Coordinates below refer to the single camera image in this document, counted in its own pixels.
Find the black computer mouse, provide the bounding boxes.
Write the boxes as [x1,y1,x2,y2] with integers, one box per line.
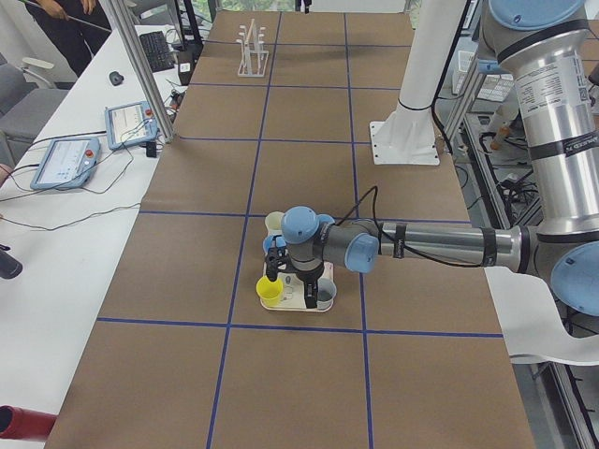
[109,71,124,86]

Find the yellow plastic cup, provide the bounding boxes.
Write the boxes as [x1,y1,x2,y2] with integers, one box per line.
[256,276,284,307]

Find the far blue teach pendant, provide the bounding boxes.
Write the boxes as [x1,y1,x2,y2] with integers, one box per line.
[104,101,158,151]

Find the white chair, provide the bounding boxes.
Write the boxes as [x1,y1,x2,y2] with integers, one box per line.
[484,267,598,366]

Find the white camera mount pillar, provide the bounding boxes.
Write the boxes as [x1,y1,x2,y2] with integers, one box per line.
[370,0,469,166]

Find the pale green plastic cup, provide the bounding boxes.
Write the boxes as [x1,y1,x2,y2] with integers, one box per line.
[264,211,285,235]

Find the red cylinder bottle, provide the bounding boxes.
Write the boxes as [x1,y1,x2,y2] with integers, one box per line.
[1,405,57,442]

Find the light blue plastic cup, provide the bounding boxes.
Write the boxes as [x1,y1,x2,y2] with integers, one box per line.
[262,235,286,255]

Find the white wire cup rack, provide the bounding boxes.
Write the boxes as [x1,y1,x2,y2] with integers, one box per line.
[236,19,270,78]

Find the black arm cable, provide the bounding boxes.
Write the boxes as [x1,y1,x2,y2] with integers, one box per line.
[335,185,492,268]

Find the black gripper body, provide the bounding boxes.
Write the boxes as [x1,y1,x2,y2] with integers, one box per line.
[277,247,324,282]

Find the grey plastic cup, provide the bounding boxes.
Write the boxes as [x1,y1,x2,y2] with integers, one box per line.
[316,278,337,311]

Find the near blue teach pendant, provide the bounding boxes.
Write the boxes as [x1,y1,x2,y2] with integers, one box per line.
[30,137,100,191]

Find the black water bottle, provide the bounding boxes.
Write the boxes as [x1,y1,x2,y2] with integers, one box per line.
[0,245,22,280]

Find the black keyboard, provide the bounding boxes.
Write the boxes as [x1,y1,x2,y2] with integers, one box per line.
[139,31,175,73]

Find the blue teach pendant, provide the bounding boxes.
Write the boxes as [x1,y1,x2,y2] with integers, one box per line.
[104,101,158,151]
[30,137,100,191]

